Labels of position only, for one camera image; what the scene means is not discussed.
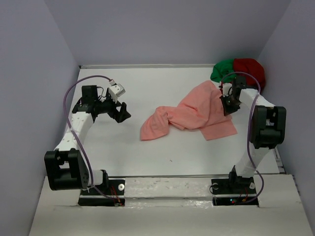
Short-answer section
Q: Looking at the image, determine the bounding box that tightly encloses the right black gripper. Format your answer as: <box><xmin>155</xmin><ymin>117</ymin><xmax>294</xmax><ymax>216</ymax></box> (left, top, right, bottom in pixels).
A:
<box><xmin>220</xmin><ymin>93</ymin><xmax>242</xmax><ymax>117</ymax></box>

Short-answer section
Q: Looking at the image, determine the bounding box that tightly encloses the pink t shirt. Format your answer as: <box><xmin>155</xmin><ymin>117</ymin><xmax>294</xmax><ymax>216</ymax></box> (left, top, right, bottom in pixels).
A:
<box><xmin>140</xmin><ymin>80</ymin><xmax>237</xmax><ymax>141</ymax></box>

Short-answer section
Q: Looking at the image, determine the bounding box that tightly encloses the red t shirt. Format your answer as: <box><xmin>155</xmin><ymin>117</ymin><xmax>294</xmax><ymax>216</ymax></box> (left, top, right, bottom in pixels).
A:
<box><xmin>233</xmin><ymin>58</ymin><xmax>266</xmax><ymax>91</ymax></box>

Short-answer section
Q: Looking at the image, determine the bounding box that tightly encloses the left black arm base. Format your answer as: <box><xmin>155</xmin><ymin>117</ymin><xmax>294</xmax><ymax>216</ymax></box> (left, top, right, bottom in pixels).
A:
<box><xmin>78</xmin><ymin>178</ymin><xmax>126</xmax><ymax>207</ymax></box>

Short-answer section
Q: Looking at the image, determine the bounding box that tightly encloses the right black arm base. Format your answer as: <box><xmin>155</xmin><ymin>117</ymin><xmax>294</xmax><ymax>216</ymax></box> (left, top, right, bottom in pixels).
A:
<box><xmin>209</xmin><ymin>177</ymin><xmax>259</xmax><ymax>207</ymax></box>

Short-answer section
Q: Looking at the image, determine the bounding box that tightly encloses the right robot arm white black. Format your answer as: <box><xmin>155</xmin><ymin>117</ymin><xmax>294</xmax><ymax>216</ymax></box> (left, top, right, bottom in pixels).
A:
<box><xmin>220</xmin><ymin>72</ymin><xmax>286</xmax><ymax>194</ymax></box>

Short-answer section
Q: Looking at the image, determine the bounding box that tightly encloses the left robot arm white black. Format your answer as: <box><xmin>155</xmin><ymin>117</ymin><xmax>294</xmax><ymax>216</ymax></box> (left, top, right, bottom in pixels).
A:
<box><xmin>44</xmin><ymin>82</ymin><xmax>131</xmax><ymax>194</ymax></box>

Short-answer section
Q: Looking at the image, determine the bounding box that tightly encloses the green t shirt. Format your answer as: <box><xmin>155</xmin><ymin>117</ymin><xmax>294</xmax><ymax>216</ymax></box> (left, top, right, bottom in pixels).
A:
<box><xmin>210</xmin><ymin>59</ymin><xmax>235</xmax><ymax>83</ymax></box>

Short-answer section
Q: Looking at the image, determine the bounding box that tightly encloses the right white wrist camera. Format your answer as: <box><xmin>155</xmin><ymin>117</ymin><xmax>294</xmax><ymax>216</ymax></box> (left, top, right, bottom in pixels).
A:
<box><xmin>219</xmin><ymin>83</ymin><xmax>232</xmax><ymax>96</ymax></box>

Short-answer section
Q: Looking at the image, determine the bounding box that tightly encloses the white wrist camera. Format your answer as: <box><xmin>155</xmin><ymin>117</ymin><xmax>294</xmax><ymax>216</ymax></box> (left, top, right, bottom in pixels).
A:
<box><xmin>219</xmin><ymin>83</ymin><xmax>232</xmax><ymax>96</ymax></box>
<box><xmin>108</xmin><ymin>83</ymin><xmax>126</xmax><ymax>103</ymax></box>

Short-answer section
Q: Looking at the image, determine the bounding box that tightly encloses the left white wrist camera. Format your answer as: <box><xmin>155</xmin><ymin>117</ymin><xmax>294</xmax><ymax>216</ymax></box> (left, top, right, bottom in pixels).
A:
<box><xmin>108</xmin><ymin>83</ymin><xmax>126</xmax><ymax>103</ymax></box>

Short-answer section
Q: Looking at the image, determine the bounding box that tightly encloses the aluminium back rail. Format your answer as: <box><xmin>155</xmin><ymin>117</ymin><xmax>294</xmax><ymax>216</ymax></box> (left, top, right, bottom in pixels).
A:
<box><xmin>79</xmin><ymin>64</ymin><xmax>214</xmax><ymax>69</ymax></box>

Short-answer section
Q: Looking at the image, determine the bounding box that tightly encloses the aluminium front rail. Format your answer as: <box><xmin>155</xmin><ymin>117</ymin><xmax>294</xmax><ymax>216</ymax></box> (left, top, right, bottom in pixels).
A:
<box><xmin>109</xmin><ymin>174</ymin><xmax>228</xmax><ymax>178</ymax></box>

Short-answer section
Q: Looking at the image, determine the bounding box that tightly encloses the aluminium left side rail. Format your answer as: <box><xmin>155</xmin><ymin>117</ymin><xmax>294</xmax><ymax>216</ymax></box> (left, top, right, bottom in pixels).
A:
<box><xmin>51</xmin><ymin>158</ymin><xmax>59</xmax><ymax>177</ymax></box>

